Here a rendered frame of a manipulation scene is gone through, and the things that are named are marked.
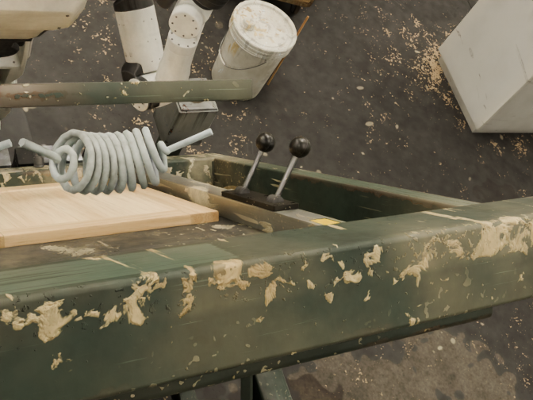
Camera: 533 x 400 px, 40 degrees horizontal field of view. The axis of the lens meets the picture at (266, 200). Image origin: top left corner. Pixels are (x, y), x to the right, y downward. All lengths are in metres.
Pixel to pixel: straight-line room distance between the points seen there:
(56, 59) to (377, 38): 1.78
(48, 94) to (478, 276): 0.49
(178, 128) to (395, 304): 1.38
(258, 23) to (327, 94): 0.62
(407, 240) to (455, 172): 3.06
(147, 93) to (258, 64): 2.54
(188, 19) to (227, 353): 0.95
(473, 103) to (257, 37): 1.36
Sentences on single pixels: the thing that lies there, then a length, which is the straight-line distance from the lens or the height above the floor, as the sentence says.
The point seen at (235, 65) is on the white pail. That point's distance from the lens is 3.26.
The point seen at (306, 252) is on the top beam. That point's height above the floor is 1.88.
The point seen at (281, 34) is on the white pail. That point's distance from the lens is 3.26.
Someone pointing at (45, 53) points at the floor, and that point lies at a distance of 3.28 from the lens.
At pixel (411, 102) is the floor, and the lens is 3.95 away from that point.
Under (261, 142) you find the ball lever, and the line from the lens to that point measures 1.36.
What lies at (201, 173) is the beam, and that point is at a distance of 1.96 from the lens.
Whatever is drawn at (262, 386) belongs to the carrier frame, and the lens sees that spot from 1.86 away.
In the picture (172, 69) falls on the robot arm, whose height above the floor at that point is 1.25.
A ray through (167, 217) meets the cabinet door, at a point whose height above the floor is 1.33.
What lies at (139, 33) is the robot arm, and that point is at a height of 1.23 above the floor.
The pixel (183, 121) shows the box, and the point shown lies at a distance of 2.04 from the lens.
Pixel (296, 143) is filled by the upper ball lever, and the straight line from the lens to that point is 1.26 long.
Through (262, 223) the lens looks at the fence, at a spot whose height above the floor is 1.43.
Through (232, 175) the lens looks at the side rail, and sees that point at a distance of 1.87.
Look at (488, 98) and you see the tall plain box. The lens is 3.96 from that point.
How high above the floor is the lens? 2.42
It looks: 51 degrees down
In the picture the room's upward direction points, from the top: 36 degrees clockwise
